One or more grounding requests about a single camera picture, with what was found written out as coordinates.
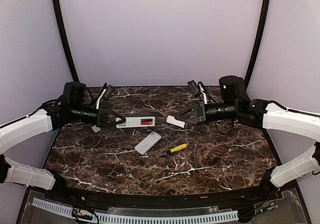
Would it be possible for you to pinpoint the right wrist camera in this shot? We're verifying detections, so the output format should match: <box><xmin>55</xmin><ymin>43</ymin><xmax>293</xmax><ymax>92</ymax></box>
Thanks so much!
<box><xmin>187</xmin><ymin>80</ymin><xmax>201</xmax><ymax>96</ymax></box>

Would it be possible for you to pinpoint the black front rail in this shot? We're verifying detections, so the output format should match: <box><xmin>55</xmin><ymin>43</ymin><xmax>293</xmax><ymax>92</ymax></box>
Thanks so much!
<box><xmin>41</xmin><ymin>186</ymin><xmax>282</xmax><ymax>210</ymax></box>

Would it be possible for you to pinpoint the left black frame post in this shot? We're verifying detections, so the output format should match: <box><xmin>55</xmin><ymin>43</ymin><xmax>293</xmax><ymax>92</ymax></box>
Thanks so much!
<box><xmin>52</xmin><ymin>0</ymin><xmax>80</xmax><ymax>82</ymax></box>

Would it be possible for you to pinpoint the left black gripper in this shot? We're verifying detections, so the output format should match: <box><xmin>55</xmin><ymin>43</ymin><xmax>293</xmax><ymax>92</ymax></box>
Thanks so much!
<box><xmin>70</xmin><ymin>103</ymin><xmax>125</xmax><ymax>128</ymax></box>

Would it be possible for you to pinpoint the small remote battery cover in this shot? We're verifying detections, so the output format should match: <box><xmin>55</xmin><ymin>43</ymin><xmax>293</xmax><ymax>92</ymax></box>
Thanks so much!
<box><xmin>166</xmin><ymin>115</ymin><xmax>186</xmax><ymax>128</ymax></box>

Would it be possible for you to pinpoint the yellow handled screwdriver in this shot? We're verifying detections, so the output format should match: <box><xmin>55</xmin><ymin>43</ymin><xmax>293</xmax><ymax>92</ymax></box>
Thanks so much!
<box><xmin>157</xmin><ymin>144</ymin><xmax>187</xmax><ymax>157</ymax></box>

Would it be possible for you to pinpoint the white slotted cable duct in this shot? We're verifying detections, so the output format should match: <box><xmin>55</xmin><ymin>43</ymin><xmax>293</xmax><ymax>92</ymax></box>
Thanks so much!
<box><xmin>31</xmin><ymin>198</ymin><xmax>239</xmax><ymax>224</ymax></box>

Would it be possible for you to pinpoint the large white remote control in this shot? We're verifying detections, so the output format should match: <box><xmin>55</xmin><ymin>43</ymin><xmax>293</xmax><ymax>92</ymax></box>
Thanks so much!
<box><xmin>134</xmin><ymin>132</ymin><xmax>162</xmax><ymax>155</ymax></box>

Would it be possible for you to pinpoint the right black frame post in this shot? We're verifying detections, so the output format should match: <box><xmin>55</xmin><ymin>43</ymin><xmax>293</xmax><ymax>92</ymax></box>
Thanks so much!
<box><xmin>244</xmin><ymin>0</ymin><xmax>270</xmax><ymax>87</ymax></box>

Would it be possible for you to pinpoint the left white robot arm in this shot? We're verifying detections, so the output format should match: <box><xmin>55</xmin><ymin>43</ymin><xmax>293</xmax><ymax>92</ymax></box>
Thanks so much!
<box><xmin>0</xmin><ymin>82</ymin><xmax>126</xmax><ymax>202</ymax></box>

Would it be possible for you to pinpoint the small white remote control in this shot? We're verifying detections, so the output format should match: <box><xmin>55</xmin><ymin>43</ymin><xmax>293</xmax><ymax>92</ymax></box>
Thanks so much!
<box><xmin>117</xmin><ymin>116</ymin><xmax>156</xmax><ymax>128</ymax></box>

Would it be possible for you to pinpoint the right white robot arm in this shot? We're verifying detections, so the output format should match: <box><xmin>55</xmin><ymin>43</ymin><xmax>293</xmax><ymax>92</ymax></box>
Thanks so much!
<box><xmin>175</xmin><ymin>75</ymin><xmax>320</xmax><ymax>201</ymax></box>

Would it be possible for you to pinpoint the black frame post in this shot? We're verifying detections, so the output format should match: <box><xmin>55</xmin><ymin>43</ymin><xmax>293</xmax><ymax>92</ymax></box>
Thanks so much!
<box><xmin>244</xmin><ymin>0</ymin><xmax>270</xmax><ymax>87</ymax></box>
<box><xmin>52</xmin><ymin>0</ymin><xmax>80</xmax><ymax>82</ymax></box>

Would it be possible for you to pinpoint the white battery cover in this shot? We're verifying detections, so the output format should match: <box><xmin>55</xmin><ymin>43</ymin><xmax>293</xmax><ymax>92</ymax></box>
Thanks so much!
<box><xmin>92</xmin><ymin>126</ymin><xmax>101</xmax><ymax>133</ymax></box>

